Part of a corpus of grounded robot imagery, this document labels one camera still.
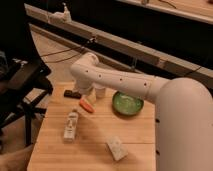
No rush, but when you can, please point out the beige sponge block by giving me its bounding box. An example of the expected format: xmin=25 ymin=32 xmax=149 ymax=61
xmin=106 ymin=136 xmax=128 ymax=161

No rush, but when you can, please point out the white object on beam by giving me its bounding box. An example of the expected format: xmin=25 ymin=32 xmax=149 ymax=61
xmin=51 ymin=2 xmax=72 ymax=23

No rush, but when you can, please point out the black rectangular block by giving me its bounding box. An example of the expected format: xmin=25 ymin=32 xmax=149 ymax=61
xmin=64 ymin=90 xmax=82 ymax=99

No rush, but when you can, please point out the black chair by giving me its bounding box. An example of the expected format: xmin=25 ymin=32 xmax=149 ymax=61
xmin=0 ymin=50 xmax=53 ymax=146

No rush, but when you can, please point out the translucent plastic cup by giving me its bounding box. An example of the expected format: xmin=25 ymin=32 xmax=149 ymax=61
xmin=95 ymin=87 xmax=106 ymax=98

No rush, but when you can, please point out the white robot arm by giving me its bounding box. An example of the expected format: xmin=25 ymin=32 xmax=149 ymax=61
xmin=70 ymin=53 xmax=213 ymax=171

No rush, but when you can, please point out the green ceramic bowl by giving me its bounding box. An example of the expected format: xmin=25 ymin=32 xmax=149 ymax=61
xmin=112 ymin=91 xmax=144 ymax=116

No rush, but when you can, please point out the long wooden beam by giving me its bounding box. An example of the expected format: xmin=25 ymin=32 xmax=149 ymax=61
xmin=25 ymin=4 xmax=213 ymax=87

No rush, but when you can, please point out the white squeeze bottle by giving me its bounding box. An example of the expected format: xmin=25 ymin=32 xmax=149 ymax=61
xmin=63 ymin=109 xmax=78 ymax=142

